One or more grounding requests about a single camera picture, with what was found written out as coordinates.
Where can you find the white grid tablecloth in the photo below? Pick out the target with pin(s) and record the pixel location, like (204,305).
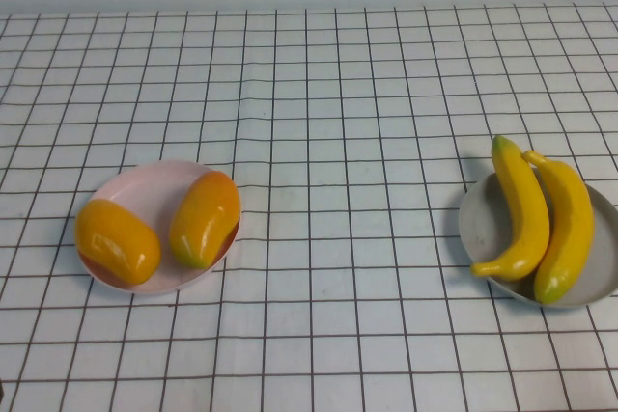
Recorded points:
(338,93)

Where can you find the yellow banana blunt green tip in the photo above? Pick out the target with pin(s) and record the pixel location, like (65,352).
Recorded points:
(570,228)

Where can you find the pink round plate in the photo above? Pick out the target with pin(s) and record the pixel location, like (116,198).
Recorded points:
(145,190)

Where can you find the orange mango with green tip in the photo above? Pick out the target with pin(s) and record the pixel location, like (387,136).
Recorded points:
(205,219)

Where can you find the grey round plate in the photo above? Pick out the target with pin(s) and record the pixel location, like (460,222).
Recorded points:
(483,224)

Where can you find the yellow banana narrow curved tail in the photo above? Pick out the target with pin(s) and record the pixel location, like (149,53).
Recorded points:
(526,219)

